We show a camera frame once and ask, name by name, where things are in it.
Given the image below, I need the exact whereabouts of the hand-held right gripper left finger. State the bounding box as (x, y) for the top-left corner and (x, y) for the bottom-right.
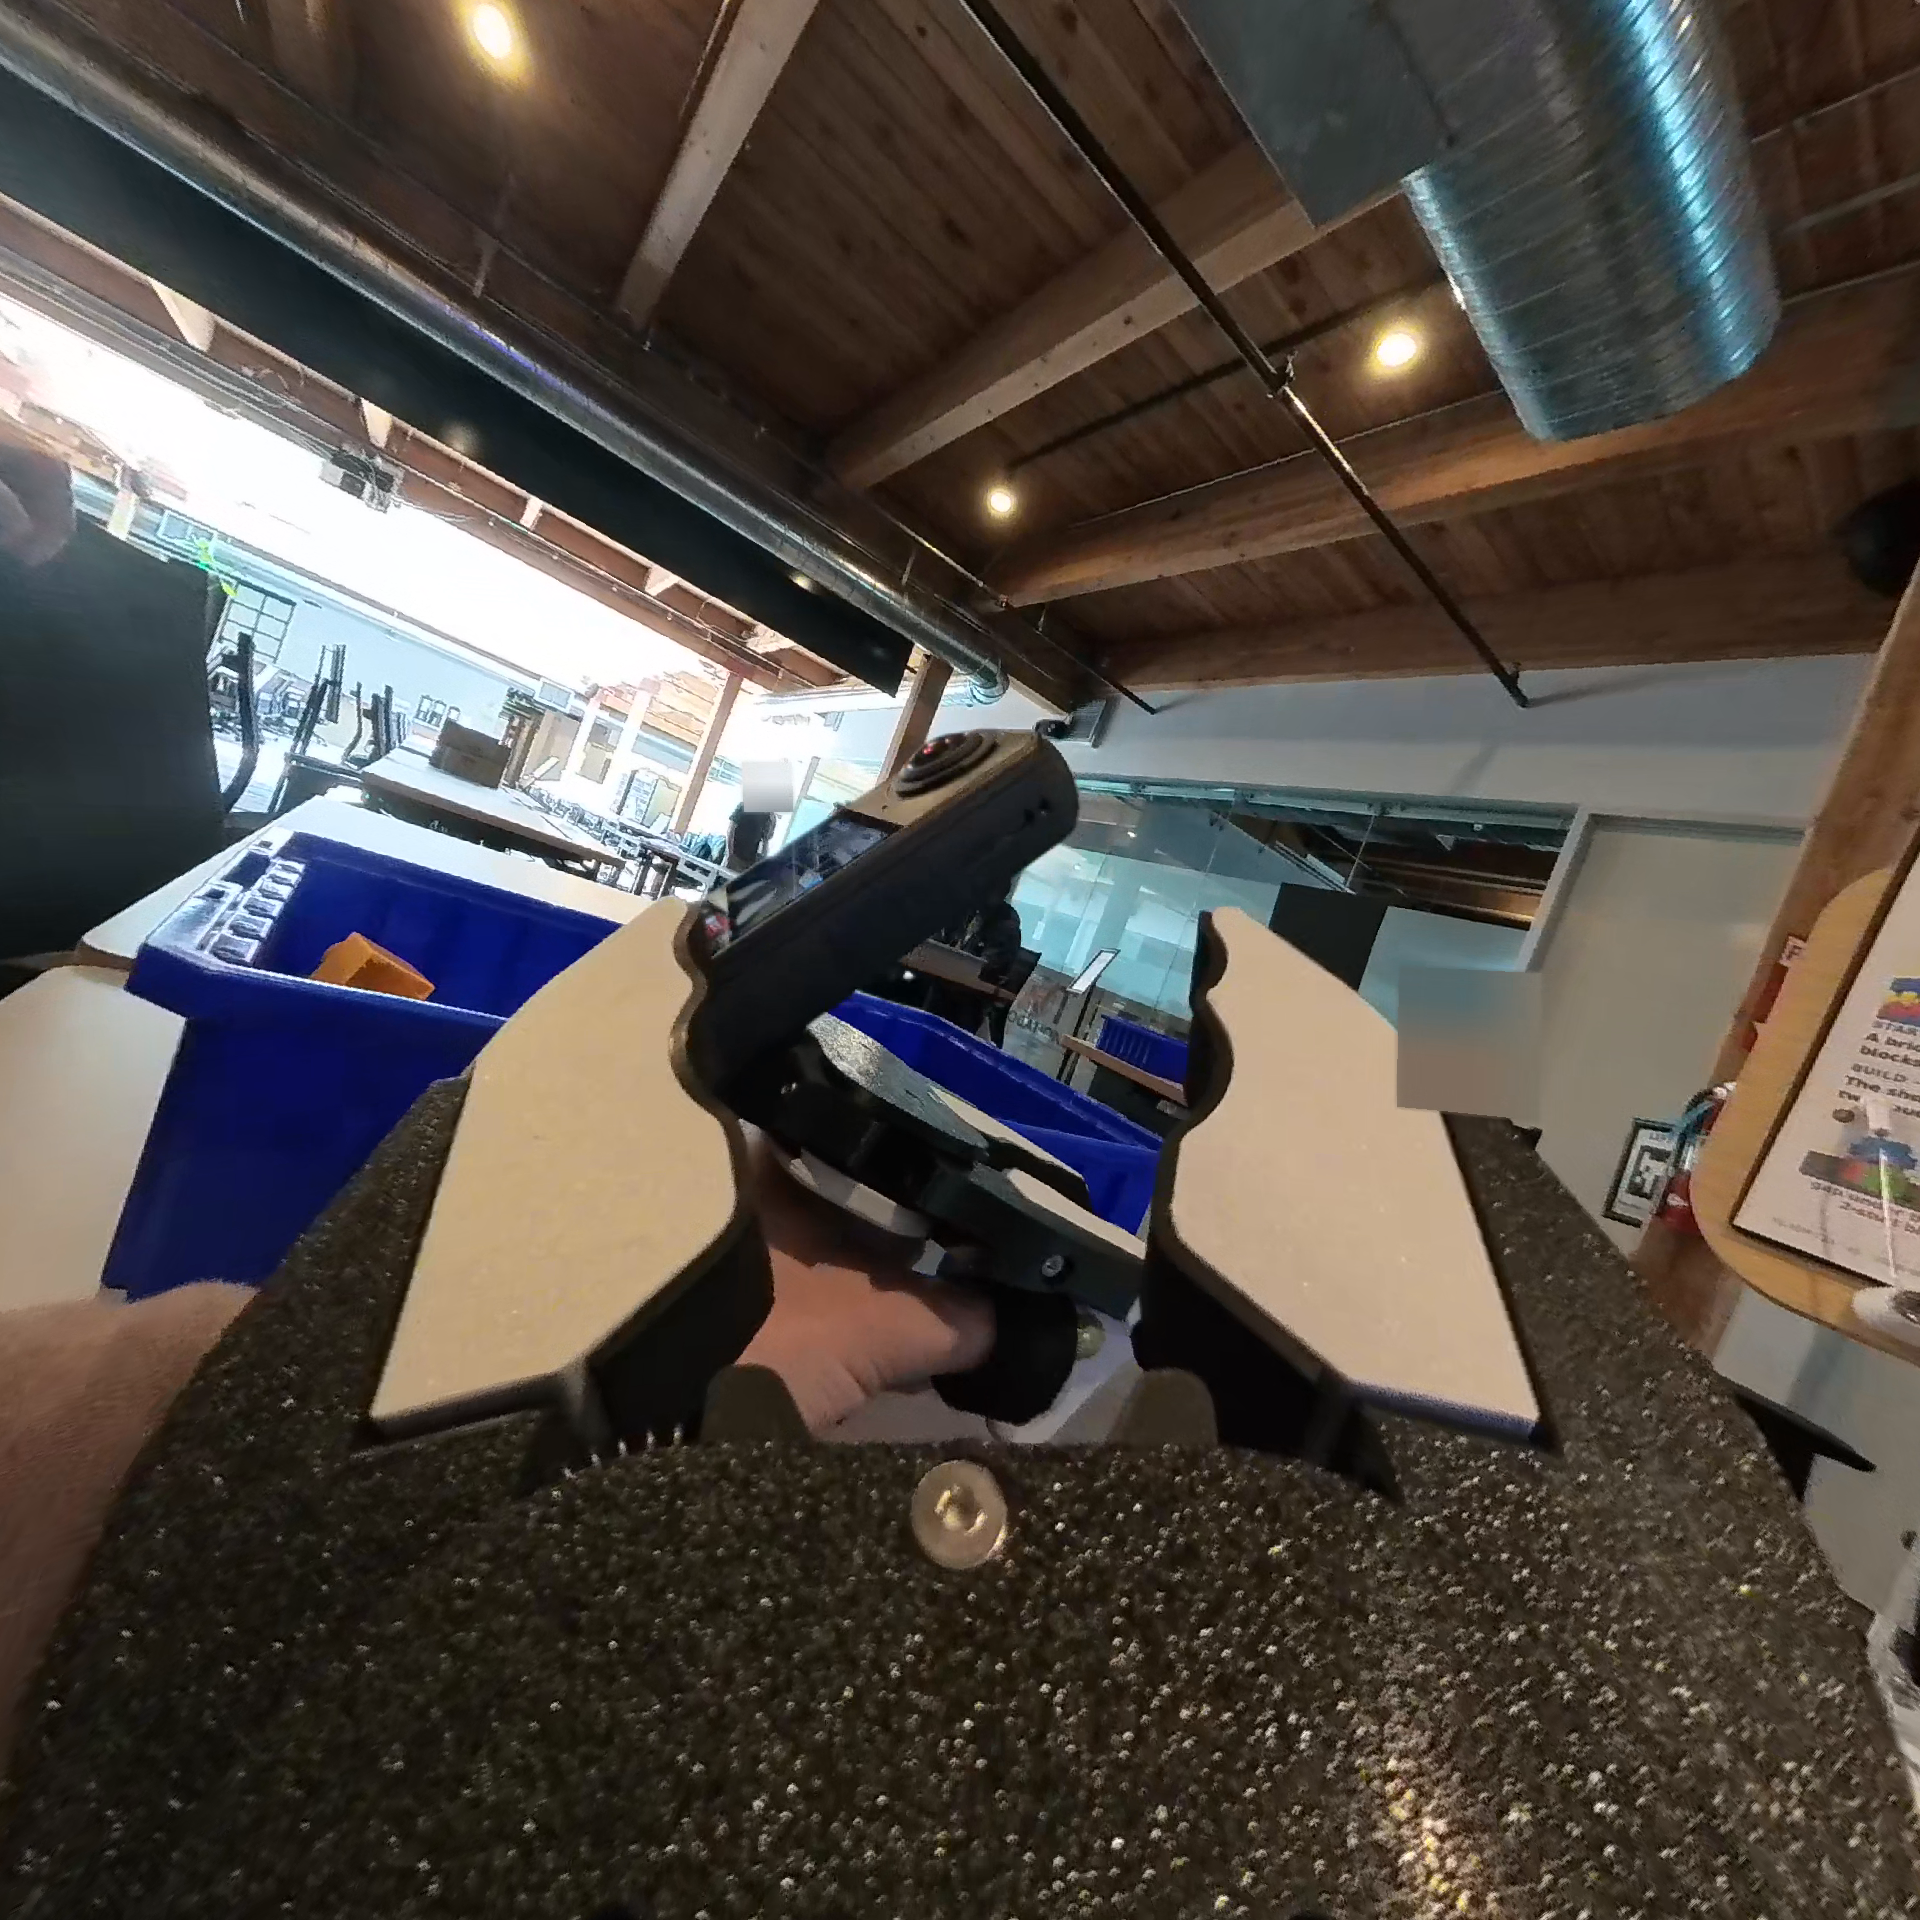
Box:
(367, 896), (777, 1448)

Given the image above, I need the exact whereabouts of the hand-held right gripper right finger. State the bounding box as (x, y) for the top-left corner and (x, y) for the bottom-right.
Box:
(1135, 904), (1549, 1454)

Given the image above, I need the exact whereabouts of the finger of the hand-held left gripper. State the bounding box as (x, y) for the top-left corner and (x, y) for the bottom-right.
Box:
(957, 1103), (1097, 1204)
(1047, 1198), (1154, 1283)

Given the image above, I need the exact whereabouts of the pile of coloured mega blocks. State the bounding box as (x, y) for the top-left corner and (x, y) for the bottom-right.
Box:
(311, 929), (439, 1004)

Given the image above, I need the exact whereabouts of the person's left hand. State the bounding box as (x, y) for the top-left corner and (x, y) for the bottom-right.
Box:
(739, 1153), (999, 1432)

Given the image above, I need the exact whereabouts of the black and white tag sign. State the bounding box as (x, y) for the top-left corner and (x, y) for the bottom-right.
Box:
(1603, 1118), (1676, 1224)

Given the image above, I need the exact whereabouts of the wooden board with instruction poster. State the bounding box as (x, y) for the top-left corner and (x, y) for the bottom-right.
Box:
(1691, 862), (1920, 1369)

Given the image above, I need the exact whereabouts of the black ceiling pipe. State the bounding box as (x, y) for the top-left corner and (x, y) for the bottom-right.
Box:
(0, 29), (1161, 715)

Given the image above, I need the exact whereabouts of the thin black sprinkler pipe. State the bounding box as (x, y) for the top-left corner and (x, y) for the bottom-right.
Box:
(959, 0), (1537, 710)

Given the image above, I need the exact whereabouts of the black dome ceiling camera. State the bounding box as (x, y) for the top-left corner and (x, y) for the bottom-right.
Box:
(1841, 487), (1920, 596)

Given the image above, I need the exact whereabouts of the silver ventilation duct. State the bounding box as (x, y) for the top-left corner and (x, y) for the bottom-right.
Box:
(1171, 0), (1787, 446)

